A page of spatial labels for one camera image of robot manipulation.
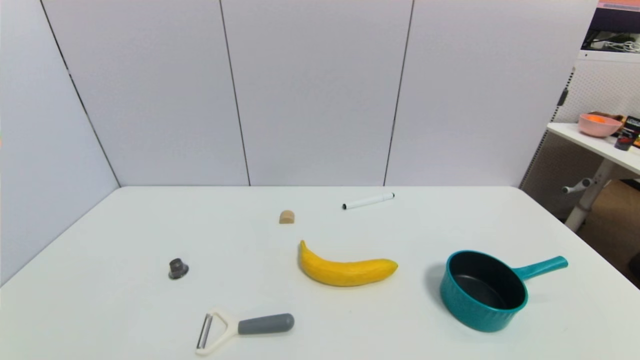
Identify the pink bowl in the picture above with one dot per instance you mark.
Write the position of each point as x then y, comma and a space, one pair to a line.
597, 127

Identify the black printed box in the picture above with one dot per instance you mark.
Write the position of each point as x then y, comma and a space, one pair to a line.
633, 127

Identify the white side desk top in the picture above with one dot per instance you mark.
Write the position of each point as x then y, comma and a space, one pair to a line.
590, 142

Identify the small black can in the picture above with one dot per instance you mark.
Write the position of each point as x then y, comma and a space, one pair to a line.
624, 144

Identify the yellow banana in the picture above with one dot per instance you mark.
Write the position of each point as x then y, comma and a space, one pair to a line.
345, 271

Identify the white pegboard panel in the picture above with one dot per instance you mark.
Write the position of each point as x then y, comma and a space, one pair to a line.
600, 85

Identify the small tan wooden block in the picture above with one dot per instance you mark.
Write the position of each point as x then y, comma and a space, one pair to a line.
286, 217

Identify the white desk leg with crank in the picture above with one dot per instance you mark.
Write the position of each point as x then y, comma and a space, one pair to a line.
592, 192

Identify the small dark grey knob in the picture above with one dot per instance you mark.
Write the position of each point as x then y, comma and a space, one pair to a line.
178, 269

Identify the white marker with black cap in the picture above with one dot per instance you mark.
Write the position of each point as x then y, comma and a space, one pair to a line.
367, 201

